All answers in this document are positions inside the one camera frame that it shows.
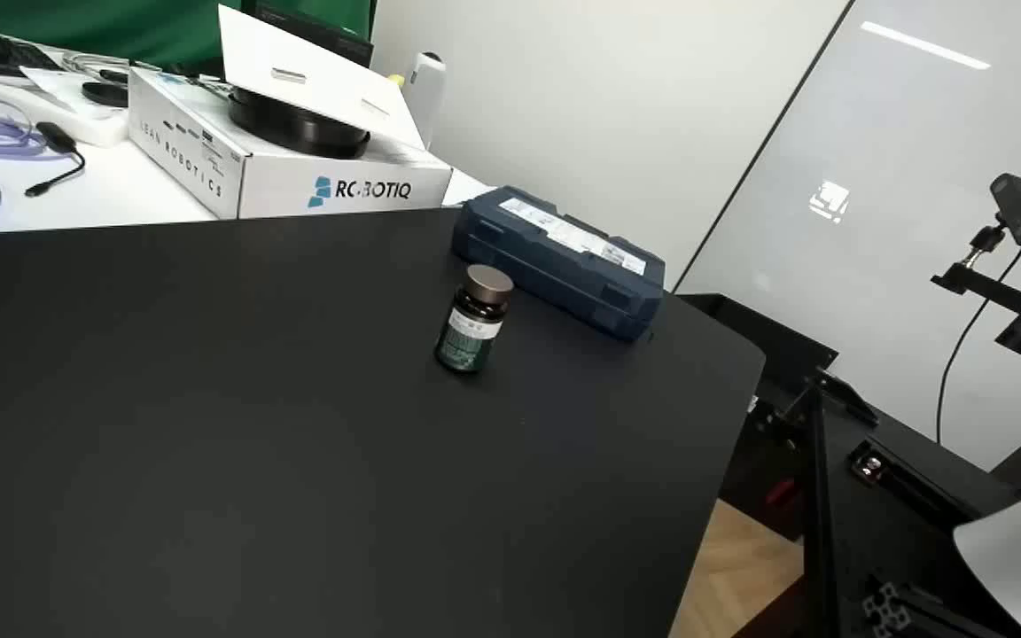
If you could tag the white Robotiq cardboard box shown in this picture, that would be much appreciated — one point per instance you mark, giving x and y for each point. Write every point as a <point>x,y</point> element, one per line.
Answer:
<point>182,126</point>

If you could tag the blue plastic case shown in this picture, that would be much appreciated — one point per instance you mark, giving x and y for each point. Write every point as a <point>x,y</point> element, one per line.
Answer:
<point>560,260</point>

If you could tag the black round disc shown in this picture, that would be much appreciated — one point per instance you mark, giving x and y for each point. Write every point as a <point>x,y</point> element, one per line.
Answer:
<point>296,130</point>

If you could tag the black metal frame stand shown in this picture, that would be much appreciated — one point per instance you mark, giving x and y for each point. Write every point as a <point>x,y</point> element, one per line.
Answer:
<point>903,535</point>

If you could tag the green cloth backdrop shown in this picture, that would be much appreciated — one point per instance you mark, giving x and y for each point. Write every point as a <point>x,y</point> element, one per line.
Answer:
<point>166,29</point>

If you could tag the dark green pill bottle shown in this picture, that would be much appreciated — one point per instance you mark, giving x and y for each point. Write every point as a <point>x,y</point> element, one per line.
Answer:
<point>473,320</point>

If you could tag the white cylindrical bottle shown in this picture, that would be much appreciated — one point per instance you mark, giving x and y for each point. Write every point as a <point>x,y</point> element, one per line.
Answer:
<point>427,83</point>

